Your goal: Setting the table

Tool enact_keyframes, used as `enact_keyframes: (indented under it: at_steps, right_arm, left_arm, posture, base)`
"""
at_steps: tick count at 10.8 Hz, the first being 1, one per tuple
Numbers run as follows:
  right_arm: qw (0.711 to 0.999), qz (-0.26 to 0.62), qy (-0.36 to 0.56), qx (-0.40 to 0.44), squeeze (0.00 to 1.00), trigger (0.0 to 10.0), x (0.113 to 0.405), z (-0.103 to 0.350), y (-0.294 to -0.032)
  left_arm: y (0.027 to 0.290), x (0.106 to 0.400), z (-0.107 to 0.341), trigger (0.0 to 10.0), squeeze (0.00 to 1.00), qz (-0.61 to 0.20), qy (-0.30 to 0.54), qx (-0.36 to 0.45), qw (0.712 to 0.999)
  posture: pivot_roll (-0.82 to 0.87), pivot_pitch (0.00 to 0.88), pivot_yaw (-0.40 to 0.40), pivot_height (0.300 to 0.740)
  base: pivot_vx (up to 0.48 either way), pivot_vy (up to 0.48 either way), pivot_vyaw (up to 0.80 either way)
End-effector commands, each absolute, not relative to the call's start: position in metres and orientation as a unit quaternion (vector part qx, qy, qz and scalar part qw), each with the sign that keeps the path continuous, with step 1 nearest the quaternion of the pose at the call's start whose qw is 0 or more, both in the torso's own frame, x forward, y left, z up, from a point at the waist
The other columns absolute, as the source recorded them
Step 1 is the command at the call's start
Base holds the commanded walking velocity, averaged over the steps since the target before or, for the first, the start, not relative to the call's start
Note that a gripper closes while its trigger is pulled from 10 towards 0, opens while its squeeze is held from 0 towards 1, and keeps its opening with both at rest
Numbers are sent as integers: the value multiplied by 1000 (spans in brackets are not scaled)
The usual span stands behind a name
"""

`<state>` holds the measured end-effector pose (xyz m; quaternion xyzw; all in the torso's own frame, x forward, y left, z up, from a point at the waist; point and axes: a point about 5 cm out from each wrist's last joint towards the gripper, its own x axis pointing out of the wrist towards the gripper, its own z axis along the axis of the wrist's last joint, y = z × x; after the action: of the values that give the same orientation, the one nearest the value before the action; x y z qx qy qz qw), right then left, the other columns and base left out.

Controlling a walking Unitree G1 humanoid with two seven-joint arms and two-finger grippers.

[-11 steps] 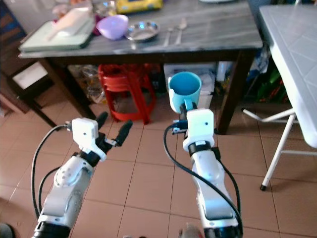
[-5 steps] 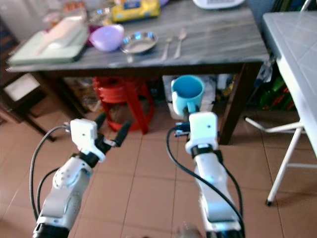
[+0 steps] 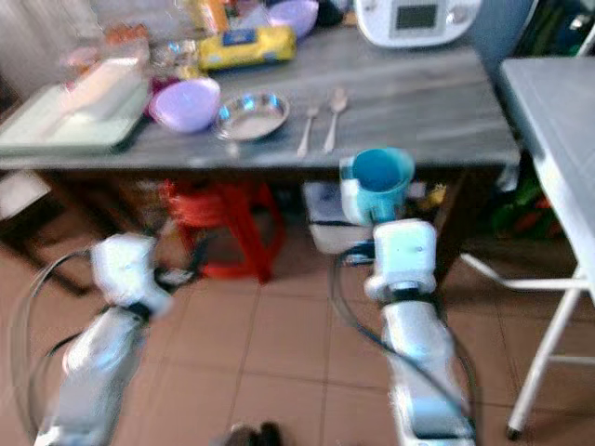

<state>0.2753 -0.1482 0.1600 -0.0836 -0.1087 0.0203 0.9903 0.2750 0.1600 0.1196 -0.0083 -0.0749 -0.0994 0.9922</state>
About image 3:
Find teal cup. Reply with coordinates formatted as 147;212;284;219
339;147;417;227

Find white storage box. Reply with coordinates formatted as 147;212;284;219
302;181;377;256

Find red plastic stool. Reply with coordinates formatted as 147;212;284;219
158;179;284;282

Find metal fork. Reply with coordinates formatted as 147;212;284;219
296;102;320;157

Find metal spoon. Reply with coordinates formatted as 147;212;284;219
323;87;349;154

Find lilac plastic bowl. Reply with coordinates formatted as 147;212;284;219
147;77;222;134
267;0;320;38

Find shallow steel plate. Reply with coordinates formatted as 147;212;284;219
216;91;290;142

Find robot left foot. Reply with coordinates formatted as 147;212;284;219
223;423;284;446

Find magenta cloth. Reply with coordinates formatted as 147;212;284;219
145;76;173;120

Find pale green tray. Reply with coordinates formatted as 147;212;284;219
0;79;150;157

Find white plastic container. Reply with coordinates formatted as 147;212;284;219
56;58;145;124

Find small steel bowl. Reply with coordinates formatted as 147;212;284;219
149;39;196;80

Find white kitchen appliance with screen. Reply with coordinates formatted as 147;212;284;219
353;0;484;49

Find yellow kitchen wipes pack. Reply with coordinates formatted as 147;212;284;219
197;25;297;72

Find small tub with pink lid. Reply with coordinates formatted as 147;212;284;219
60;46;99;81

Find white folding table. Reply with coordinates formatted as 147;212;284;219
460;56;595;442

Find orange bottle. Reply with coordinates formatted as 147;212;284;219
189;0;224;34

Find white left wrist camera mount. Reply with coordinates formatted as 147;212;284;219
90;232;173;317

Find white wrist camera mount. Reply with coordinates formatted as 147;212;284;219
364;220;438;303
90;232;173;317

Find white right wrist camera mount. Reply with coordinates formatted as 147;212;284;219
364;220;438;303

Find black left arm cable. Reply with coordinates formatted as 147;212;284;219
9;246;99;439

